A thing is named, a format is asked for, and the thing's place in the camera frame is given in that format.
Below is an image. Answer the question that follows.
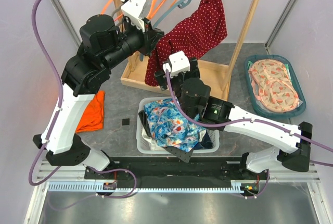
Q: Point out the red polka dot garment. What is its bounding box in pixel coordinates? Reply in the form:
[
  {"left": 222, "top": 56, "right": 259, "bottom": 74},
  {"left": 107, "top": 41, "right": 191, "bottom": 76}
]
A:
[{"left": 144, "top": 0, "right": 227, "bottom": 86}]

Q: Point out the blue-grey hanger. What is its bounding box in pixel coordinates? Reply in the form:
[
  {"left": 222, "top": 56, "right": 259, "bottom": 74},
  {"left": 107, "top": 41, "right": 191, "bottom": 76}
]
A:
[{"left": 139, "top": 0, "right": 223, "bottom": 62}]

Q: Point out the blue floral garment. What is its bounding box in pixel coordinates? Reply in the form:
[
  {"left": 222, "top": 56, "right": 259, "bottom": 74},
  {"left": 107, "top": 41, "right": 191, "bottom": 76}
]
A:
[{"left": 143, "top": 98, "right": 206, "bottom": 152}]

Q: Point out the blue denim skirt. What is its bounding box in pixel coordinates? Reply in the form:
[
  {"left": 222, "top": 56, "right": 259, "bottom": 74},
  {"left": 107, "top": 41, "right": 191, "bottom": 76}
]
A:
[{"left": 194, "top": 130, "right": 214, "bottom": 150}]

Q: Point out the white pleated skirt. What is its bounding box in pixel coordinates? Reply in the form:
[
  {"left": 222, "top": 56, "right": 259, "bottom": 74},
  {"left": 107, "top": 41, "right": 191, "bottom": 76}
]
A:
[{"left": 142, "top": 128, "right": 165, "bottom": 151}]

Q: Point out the black dotted garment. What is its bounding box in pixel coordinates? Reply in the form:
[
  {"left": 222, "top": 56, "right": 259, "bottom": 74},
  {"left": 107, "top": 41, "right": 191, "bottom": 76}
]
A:
[{"left": 138, "top": 110, "right": 194, "bottom": 163}]

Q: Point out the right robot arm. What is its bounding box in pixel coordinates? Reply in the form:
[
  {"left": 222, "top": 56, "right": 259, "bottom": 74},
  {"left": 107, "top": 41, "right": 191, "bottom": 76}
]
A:
[{"left": 155, "top": 57, "right": 312, "bottom": 179}]

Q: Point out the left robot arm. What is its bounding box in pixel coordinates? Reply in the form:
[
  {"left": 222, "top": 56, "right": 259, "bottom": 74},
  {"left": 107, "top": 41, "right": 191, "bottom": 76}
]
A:
[{"left": 33, "top": 15, "right": 164, "bottom": 179}]

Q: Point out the wooden clothes rack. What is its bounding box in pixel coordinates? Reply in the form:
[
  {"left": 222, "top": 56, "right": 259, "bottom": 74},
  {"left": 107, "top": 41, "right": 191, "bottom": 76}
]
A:
[{"left": 120, "top": 0, "right": 260, "bottom": 99}]

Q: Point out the small black square tile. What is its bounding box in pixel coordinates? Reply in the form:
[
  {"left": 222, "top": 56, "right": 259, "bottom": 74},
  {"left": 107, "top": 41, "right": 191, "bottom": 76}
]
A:
[{"left": 122, "top": 118, "right": 130, "bottom": 126}]

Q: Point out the white plastic basket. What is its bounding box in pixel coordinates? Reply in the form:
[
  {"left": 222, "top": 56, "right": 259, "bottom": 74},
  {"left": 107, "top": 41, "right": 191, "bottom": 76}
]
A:
[{"left": 136, "top": 96, "right": 220, "bottom": 155}]

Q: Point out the orange cloth on floor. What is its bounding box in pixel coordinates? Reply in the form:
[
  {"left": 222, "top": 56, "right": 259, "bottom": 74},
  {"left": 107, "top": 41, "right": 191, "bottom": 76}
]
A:
[{"left": 75, "top": 91, "right": 105, "bottom": 133}]

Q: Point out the peach patterned garment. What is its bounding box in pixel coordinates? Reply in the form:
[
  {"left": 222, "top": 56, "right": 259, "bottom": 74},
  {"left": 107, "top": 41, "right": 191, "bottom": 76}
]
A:
[{"left": 248, "top": 59, "right": 303, "bottom": 113}]

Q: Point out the teal plastic basket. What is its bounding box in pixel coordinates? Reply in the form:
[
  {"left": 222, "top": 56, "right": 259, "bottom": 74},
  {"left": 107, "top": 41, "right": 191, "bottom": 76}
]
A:
[{"left": 244, "top": 55, "right": 306, "bottom": 119}]

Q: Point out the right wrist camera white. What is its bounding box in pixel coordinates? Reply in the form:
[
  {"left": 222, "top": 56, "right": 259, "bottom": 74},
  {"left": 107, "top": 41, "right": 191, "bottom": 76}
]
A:
[{"left": 162, "top": 51, "right": 190, "bottom": 78}]

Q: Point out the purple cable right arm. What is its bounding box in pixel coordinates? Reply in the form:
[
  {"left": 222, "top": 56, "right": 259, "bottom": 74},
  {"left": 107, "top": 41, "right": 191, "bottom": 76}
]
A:
[{"left": 165, "top": 69, "right": 333, "bottom": 167}]

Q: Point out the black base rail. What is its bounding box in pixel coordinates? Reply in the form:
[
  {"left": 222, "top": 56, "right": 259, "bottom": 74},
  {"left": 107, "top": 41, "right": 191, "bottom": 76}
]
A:
[{"left": 83, "top": 156, "right": 271, "bottom": 190}]

